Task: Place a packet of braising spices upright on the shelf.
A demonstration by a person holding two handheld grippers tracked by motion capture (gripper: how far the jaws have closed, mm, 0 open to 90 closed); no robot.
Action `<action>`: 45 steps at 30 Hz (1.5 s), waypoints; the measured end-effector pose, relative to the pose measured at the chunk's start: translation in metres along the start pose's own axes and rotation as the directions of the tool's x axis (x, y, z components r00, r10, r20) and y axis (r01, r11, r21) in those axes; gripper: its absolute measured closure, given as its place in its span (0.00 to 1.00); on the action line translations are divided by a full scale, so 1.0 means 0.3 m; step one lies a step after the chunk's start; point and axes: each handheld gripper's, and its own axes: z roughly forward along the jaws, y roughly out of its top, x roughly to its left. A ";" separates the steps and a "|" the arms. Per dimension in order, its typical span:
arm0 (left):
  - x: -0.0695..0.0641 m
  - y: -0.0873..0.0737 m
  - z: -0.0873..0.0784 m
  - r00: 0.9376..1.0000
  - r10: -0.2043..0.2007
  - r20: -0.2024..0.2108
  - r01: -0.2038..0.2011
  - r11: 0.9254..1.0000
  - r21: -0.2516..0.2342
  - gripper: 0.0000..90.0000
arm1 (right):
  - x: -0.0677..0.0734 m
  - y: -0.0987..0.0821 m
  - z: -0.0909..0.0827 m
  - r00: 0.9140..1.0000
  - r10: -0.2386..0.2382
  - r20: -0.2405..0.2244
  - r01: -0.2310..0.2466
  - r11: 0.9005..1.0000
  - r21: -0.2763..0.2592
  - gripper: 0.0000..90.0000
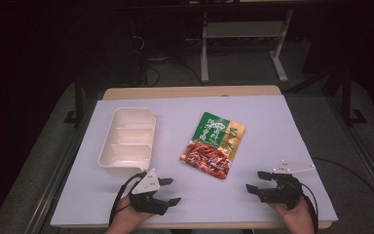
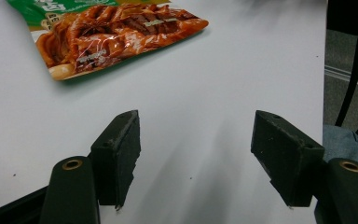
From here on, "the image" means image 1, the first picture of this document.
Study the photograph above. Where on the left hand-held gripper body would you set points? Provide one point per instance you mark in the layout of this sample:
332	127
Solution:
147	187

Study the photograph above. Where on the white metal stand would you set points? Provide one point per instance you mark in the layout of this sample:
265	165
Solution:
204	48

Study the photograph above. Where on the metal frame rail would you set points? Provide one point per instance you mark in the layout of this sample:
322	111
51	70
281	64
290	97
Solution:
61	169
363	156

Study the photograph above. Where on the white compartment tray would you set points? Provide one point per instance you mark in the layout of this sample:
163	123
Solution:
128	143

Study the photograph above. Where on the green and red food packet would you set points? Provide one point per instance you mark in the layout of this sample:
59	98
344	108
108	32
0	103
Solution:
212	144

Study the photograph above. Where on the black metal stand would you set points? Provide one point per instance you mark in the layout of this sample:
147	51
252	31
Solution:
346	104
79	104

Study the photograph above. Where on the white table mat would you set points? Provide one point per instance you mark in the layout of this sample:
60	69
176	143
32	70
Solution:
272	136

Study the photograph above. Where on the person's right hand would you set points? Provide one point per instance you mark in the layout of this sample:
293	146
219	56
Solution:
297	219

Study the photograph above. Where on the person's left hand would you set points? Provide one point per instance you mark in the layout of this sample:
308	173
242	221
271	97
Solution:
125	217

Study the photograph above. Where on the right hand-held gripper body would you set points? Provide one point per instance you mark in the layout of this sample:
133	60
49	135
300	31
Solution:
285	190

